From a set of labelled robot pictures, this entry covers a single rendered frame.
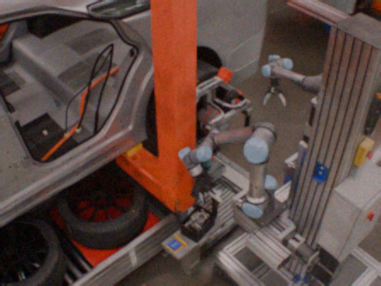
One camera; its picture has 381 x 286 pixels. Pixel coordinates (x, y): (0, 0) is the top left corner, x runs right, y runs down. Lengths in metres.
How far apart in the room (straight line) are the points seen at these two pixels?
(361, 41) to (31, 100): 2.47
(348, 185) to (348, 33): 0.82
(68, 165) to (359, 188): 1.74
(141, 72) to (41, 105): 0.97
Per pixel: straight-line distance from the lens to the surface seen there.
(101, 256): 3.09
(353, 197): 2.24
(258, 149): 2.05
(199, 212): 2.90
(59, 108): 3.47
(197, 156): 2.34
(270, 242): 2.58
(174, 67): 2.16
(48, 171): 2.75
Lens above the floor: 2.83
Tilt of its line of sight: 42 degrees down
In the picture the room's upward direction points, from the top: straight up
